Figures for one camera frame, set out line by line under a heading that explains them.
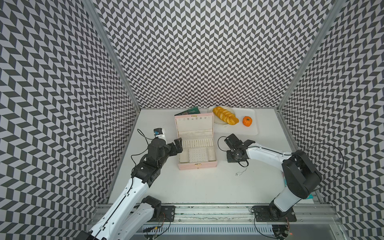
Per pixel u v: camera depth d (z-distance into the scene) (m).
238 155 0.66
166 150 0.58
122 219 0.41
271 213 0.65
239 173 0.87
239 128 1.09
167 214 0.73
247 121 1.05
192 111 1.15
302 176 0.45
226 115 1.08
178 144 0.68
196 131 0.91
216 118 1.13
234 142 0.72
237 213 0.75
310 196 0.78
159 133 0.64
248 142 0.65
